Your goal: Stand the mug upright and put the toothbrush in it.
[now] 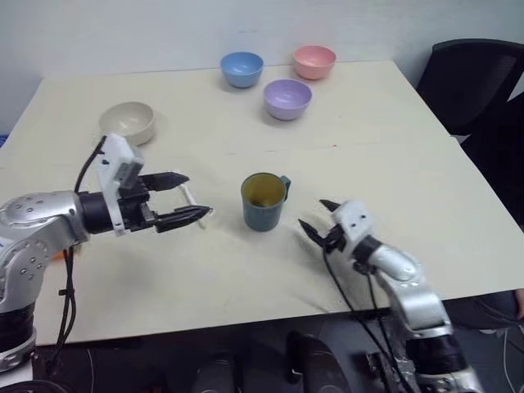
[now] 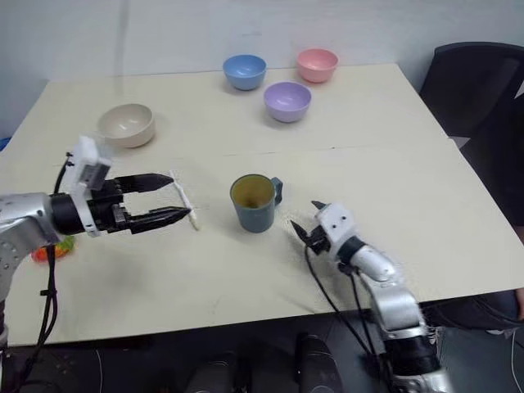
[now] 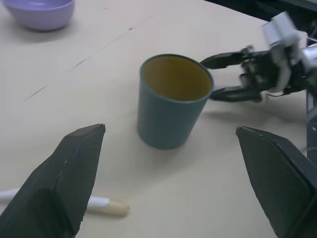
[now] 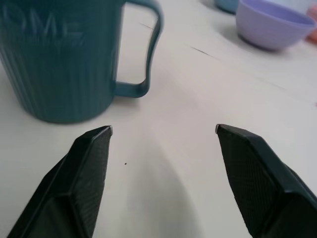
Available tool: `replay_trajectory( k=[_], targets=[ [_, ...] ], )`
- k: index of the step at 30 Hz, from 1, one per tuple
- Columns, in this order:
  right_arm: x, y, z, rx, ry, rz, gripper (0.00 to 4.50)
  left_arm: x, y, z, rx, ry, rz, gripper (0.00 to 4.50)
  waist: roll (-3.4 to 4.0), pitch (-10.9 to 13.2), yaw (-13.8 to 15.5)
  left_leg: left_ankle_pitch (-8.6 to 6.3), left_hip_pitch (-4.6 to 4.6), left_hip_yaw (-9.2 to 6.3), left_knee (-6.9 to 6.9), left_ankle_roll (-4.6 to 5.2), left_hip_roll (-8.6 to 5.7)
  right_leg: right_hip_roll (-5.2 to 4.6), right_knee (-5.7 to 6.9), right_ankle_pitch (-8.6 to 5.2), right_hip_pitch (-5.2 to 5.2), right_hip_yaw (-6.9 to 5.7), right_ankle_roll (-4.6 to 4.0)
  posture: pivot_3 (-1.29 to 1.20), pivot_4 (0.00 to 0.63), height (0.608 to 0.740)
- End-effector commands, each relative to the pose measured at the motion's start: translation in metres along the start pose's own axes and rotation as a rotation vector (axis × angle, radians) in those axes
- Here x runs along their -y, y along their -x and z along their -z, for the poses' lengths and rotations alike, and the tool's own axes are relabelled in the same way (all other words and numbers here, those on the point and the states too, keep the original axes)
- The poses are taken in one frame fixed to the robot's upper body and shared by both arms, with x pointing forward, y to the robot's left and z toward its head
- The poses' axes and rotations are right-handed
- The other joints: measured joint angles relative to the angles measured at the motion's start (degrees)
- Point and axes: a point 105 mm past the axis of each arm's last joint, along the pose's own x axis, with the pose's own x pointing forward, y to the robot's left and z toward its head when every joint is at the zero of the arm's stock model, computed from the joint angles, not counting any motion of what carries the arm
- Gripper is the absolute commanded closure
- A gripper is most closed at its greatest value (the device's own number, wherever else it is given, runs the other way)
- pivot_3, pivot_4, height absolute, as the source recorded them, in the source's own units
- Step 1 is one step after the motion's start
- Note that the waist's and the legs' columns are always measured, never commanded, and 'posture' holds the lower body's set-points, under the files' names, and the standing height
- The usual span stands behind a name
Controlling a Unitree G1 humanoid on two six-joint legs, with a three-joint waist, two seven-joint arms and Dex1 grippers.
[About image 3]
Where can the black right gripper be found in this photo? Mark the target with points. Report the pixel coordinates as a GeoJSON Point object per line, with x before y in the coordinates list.
{"type": "Point", "coordinates": [260, 72]}

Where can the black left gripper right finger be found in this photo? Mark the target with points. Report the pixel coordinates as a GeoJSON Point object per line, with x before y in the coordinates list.
{"type": "Point", "coordinates": [284, 183]}

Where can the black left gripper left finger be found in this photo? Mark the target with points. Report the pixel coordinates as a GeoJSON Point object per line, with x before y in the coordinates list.
{"type": "Point", "coordinates": [49, 188]}

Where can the teal mug with yellow inside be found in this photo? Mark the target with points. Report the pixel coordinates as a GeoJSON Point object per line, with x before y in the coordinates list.
{"type": "Point", "coordinates": [166, 124]}

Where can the white toothbrush with beige bristles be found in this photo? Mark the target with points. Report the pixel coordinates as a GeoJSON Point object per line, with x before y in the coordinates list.
{"type": "Point", "coordinates": [116, 207]}

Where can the purple bowl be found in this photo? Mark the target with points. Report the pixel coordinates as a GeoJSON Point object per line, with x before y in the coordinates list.
{"type": "Point", "coordinates": [42, 15]}

